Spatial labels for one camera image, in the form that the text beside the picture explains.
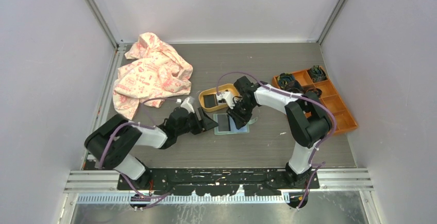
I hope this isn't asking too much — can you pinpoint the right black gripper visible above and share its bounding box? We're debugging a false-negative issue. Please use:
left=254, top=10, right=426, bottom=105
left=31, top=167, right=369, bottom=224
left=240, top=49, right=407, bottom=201
left=227, top=99, right=256, bottom=129

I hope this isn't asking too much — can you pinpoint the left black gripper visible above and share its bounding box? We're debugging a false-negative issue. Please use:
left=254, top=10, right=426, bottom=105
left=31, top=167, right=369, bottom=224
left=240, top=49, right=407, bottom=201
left=176, top=107, right=217, bottom=136

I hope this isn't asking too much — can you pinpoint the green card holder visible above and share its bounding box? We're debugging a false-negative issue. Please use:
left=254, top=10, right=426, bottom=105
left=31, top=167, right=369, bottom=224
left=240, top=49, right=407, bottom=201
left=213, top=114, right=258, bottom=135

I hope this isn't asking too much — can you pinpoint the black credit card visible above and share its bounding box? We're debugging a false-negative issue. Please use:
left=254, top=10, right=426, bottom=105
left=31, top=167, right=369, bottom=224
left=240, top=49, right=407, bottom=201
left=204, top=94, right=218, bottom=108

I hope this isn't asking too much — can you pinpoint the yellow oval tray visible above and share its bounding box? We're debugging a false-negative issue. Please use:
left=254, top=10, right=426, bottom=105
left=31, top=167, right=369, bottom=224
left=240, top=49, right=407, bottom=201
left=198, top=83, right=239, bottom=112

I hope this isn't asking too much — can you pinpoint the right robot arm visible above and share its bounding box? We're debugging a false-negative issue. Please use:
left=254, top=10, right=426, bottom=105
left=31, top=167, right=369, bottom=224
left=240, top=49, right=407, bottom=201
left=217, top=76, right=337, bottom=188

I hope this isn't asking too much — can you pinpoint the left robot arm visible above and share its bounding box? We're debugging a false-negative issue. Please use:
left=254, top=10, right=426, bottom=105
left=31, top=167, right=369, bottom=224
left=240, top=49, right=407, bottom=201
left=84, top=107, right=218, bottom=189

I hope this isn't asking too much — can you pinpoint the dark rolled item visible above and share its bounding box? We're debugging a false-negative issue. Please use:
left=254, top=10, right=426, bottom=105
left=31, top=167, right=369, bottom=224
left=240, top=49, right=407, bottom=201
left=284, top=81, right=304, bottom=94
left=308, top=65, right=327, bottom=82
left=276, top=73, right=295, bottom=90
left=304, top=87, right=323, bottom=97

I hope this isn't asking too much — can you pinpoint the pink patterned cloth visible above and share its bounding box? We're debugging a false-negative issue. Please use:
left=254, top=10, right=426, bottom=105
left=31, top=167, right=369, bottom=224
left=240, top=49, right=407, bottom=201
left=112, top=32, right=193, bottom=120

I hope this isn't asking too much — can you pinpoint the orange compartment organizer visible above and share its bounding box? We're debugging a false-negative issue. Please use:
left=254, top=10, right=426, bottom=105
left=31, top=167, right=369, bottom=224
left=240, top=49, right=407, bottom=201
left=271, top=68, right=358, bottom=135

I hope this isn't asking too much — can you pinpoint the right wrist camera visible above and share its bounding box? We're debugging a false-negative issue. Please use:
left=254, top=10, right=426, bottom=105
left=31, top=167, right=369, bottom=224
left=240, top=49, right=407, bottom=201
left=216, top=91, right=242, bottom=109

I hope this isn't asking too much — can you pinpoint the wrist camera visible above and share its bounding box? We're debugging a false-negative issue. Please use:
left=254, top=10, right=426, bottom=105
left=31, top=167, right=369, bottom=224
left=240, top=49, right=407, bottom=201
left=216, top=91, right=242, bottom=109
left=176, top=96, right=195, bottom=113

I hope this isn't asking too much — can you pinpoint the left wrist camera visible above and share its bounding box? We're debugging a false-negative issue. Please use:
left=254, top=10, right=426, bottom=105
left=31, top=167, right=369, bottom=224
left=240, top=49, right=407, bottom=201
left=176, top=96, right=195, bottom=113

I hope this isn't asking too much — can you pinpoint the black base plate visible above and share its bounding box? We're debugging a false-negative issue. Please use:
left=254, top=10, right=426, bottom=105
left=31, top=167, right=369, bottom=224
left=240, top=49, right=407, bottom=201
left=117, top=168, right=320, bottom=196

